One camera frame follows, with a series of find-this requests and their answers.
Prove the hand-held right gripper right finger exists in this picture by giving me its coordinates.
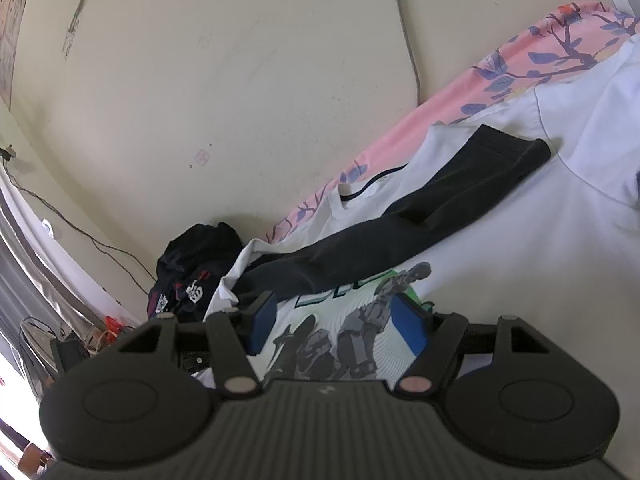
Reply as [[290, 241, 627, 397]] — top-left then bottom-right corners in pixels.
[[392, 292, 556, 396]]

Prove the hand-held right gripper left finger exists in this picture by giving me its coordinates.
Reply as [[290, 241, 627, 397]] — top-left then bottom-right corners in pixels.
[[120, 291, 279, 396]]

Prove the plain black garment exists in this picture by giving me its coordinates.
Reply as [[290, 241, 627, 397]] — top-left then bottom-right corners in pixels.
[[235, 125, 552, 306]]

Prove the white printed T-shirt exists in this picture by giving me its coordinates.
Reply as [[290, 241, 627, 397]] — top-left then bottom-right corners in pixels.
[[192, 35, 640, 466]]

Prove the black printed garment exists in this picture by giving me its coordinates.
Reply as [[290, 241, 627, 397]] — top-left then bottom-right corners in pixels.
[[147, 222, 246, 323]]

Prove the black power adapter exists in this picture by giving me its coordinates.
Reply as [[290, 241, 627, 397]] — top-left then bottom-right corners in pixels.
[[50, 339, 88, 376]]

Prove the pink floral bedsheet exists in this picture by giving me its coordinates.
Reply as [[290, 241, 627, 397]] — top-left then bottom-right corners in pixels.
[[265, 1, 640, 246]]

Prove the grey striped curtain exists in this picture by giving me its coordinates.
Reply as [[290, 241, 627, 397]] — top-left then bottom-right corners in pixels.
[[0, 170, 146, 411]]

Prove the black wall cable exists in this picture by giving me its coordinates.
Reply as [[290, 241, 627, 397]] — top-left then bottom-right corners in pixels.
[[0, 146, 157, 281]]

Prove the grey wall cable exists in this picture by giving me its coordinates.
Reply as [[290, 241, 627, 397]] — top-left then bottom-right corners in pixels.
[[389, 0, 422, 106]]

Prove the wall calendar poster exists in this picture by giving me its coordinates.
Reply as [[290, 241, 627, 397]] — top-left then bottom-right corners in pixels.
[[0, 0, 32, 112]]

